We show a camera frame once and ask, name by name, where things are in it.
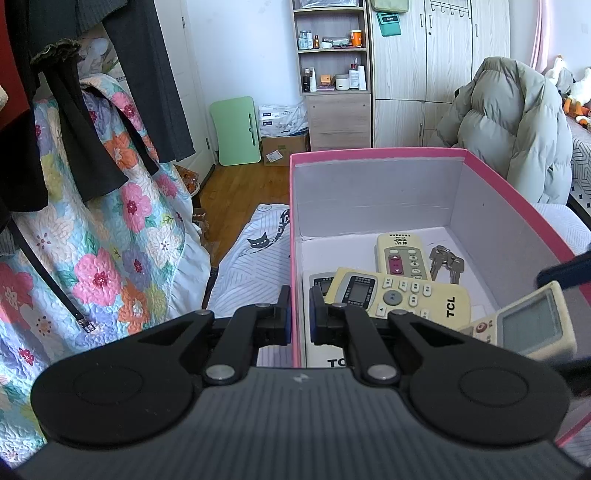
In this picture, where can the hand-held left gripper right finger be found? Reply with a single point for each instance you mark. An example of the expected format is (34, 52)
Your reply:
(314, 318)

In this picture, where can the black hanging garment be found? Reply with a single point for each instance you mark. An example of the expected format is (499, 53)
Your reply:
(69, 138)

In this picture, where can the cream remote with white buttons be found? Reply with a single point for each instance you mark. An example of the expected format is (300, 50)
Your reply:
(429, 295)

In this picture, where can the grey-green puffer jacket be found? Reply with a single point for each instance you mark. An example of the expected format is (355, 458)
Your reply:
(508, 120)

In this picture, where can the teal hanging organiser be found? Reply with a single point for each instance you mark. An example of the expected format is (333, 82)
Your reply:
(388, 25)

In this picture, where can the white fluffy cloth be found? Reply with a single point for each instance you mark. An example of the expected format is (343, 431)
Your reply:
(2, 98)

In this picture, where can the black belt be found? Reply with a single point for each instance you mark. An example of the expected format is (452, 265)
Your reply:
(55, 286)

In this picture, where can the white door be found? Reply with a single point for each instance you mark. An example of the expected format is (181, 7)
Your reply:
(184, 55)

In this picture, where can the white patterned bed sheet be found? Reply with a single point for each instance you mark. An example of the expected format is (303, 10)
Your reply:
(249, 277)

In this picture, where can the green bag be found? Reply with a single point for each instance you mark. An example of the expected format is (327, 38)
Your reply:
(390, 5)

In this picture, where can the floral quilt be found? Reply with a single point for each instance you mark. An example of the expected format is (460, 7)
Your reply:
(115, 240)

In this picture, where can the wooden shelf unit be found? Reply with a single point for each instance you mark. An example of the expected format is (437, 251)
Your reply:
(339, 124)

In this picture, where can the bunch of metal keys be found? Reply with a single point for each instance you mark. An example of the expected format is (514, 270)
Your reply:
(443, 261)

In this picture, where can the white remote control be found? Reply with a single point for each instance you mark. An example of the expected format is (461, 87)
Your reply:
(323, 357)

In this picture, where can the white pump bottle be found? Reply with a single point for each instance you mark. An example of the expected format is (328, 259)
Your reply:
(358, 76)

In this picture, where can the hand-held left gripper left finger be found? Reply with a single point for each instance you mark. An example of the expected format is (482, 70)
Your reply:
(287, 323)

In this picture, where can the plastic bag of packs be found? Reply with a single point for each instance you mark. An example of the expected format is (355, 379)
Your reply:
(281, 117)

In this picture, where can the pink storage box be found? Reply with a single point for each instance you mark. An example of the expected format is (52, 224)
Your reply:
(378, 194)

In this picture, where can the red garment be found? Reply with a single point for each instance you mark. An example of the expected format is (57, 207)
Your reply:
(14, 60)

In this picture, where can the cardboard box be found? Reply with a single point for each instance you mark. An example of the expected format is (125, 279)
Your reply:
(288, 145)

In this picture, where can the green folding table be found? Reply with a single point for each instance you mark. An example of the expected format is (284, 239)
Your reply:
(235, 134)

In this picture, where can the dark grey hanging garment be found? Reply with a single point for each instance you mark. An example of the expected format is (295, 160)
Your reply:
(147, 69)

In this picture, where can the cream remote with maroon buttons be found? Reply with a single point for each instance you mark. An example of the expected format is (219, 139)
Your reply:
(406, 258)

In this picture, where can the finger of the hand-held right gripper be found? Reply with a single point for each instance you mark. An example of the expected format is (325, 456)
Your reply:
(568, 272)
(577, 374)

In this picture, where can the white cream jar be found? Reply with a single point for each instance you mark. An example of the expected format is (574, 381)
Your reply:
(342, 83)

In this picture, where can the pink curtain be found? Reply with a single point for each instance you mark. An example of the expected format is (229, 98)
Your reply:
(542, 32)

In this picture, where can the cream remote with large screen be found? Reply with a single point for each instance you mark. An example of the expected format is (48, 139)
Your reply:
(531, 323)

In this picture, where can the light wooden wardrobe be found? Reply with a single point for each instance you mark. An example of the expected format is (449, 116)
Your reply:
(401, 55)

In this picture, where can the white plush goose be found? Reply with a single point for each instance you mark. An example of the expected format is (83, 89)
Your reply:
(558, 74)
(582, 90)

